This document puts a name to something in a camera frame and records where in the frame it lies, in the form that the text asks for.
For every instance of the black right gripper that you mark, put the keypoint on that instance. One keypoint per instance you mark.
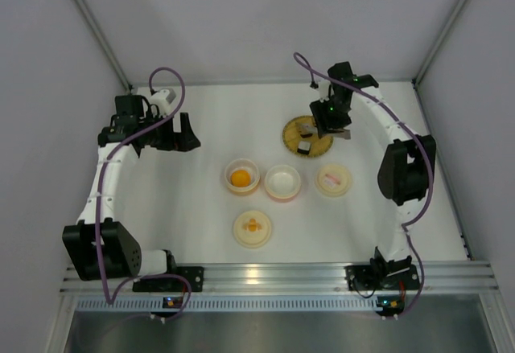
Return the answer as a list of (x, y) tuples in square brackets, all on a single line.
[(330, 124)]

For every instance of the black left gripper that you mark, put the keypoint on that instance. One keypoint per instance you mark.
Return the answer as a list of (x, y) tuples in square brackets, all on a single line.
[(173, 133)]

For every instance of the stainless steel tongs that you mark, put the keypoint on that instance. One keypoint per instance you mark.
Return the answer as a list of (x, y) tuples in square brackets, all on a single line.
[(345, 134)]

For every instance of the orange round food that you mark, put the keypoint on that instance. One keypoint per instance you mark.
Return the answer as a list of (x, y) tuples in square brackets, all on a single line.
[(241, 178)]

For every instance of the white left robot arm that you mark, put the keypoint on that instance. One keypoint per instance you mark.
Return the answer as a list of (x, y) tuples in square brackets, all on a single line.
[(99, 245)]

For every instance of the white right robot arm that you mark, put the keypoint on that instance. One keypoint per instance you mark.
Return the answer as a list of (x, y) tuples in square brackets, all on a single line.
[(405, 176)]

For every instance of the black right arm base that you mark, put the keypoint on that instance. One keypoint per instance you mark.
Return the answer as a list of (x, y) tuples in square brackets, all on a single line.
[(382, 274)]

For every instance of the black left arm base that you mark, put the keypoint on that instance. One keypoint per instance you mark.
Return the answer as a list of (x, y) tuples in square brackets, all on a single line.
[(190, 278)]

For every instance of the yellow lunch box bowl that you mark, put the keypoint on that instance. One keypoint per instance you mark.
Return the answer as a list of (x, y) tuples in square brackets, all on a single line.
[(251, 167)]

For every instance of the pink lunch box bowl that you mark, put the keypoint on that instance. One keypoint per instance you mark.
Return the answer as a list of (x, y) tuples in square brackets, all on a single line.
[(282, 183)]

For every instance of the sushi roll green centre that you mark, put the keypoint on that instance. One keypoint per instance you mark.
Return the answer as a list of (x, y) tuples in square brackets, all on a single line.
[(304, 148)]

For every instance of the round bamboo tray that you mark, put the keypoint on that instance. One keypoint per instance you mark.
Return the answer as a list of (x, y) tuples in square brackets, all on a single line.
[(291, 138)]

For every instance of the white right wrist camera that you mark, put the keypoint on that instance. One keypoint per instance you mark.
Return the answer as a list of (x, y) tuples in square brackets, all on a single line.
[(324, 89)]

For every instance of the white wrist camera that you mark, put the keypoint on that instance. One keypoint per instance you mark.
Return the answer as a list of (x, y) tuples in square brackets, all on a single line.
[(324, 89), (163, 100)]

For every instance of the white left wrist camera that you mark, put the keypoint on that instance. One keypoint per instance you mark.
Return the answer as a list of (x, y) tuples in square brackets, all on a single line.
[(163, 100)]

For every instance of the cream lid pink handle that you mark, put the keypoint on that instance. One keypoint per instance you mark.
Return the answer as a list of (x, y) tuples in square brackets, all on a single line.
[(333, 180)]

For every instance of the cream lid orange handle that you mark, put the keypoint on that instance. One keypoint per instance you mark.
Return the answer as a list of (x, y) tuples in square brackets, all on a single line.
[(252, 229)]

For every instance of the slotted cable duct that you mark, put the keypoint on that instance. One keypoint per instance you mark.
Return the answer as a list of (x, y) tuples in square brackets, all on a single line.
[(238, 304)]

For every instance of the left aluminium frame post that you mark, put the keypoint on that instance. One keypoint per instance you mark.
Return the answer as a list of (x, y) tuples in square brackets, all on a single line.
[(90, 20)]

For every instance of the aluminium frame post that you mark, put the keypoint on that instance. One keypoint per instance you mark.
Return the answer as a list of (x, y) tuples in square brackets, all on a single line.
[(90, 20), (450, 21)]

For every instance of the right aluminium frame post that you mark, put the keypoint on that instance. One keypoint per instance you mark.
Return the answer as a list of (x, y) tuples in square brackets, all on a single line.
[(450, 21)]

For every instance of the aluminium mounting rail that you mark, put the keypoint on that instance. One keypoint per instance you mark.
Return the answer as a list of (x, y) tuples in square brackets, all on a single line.
[(333, 278)]

